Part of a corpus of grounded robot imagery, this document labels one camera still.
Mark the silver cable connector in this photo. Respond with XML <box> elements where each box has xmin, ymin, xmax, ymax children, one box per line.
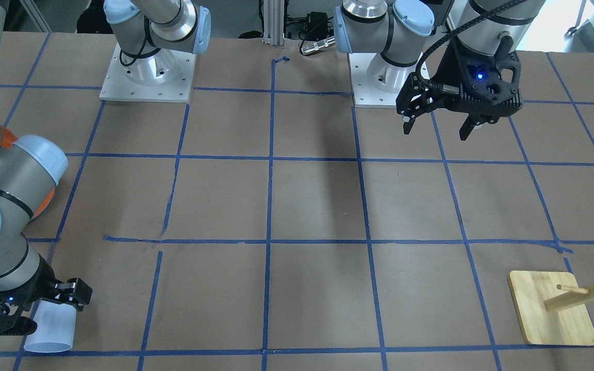
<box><xmin>300</xmin><ymin>36</ymin><xmax>336</xmax><ymax>56</ymax></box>

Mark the orange can with grey lid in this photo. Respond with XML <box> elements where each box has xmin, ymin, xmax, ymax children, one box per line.
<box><xmin>0</xmin><ymin>125</ymin><xmax>68</xmax><ymax>221</ymax></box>

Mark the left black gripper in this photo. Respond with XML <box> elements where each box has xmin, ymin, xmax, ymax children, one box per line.
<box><xmin>396</xmin><ymin>73</ymin><xmax>523</xmax><ymax>141</ymax></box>

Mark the aluminium frame post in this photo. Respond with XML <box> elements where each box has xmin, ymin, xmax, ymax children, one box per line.
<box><xmin>261</xmin><ymin>0</ymin><xmax>287</xmax><ymax>47</ymax></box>

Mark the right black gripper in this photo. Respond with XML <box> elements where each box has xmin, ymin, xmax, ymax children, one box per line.
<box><xmin>0</xmin><ymin>256</ymin><xmax>93</xmax><ymax>335</ymax></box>

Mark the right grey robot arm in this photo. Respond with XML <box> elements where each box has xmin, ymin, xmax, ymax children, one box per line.
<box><xmin>0</xmin><ymin>1</ymin><xmax>212</xmax><ymax>336</ymax></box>

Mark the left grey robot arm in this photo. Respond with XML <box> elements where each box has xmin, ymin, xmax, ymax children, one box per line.
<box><xmin>333</xmin><ymin>1</ymin><xmax>544</xmax><ymax>141</ymax></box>

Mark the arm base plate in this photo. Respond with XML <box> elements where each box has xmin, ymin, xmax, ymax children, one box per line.
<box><xmin>348</xmin><ymin>53</ymin><xmax>416</xmax><ymax>109</ymax></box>
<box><xmin>99</xmin><ymin>45</ymin><xmax>196</xmax><ymax>103</ymax></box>

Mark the wooden cup stand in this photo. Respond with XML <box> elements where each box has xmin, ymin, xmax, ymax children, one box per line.
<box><xmin>507</xmin><ymin>270</ymin><xmax>594</xmax><ymax>347</ymax></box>

